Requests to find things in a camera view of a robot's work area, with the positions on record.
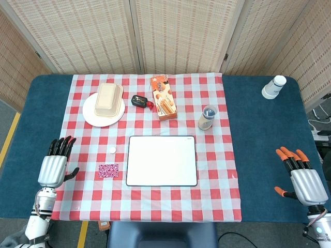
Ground silver orange-tipped right robot hand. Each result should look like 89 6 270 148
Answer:
274 146 329 207

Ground silver black-fingered left robot hand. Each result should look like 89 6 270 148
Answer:
37 135 80 188

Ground pink candy packet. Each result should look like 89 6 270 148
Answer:
98 163 120 179

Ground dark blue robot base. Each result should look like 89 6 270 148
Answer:
107 221 219 248

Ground red white checkered tablecloth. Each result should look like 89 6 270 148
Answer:
42 72 243 223

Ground white power strip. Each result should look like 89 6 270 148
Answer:
311 130 331 142

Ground white round plate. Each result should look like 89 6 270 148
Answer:
82 92 126 128

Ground dark blue table cover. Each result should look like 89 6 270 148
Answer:
0 74 325 224

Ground beige takeout food container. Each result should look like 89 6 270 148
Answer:
94 83 124 118

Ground white paper cup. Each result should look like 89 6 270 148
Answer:
261 75 288 100

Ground woven folding screen panel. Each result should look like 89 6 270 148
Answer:
219 0 311 76
266 0 331 112
0 7 51 112
129 0 246 75
0 0 142 75

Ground beige bottle with clear cap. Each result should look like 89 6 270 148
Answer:
198 104 218 131

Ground orange snack box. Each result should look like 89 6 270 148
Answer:
149 74 178 121

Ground white power cable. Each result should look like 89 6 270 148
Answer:
307 118 331 131

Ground black floor cable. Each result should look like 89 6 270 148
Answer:
217 231 257 248

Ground white rectangular board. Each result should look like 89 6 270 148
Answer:
126 135 199 187

